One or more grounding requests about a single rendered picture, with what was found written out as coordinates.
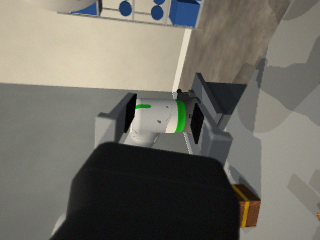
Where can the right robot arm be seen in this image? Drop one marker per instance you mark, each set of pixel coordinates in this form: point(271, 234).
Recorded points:
point(154, 116)

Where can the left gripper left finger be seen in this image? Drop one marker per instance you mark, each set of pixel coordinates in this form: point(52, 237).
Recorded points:
point(109, 127)

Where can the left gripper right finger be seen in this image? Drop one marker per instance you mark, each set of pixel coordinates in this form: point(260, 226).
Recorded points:
point(211, 140)

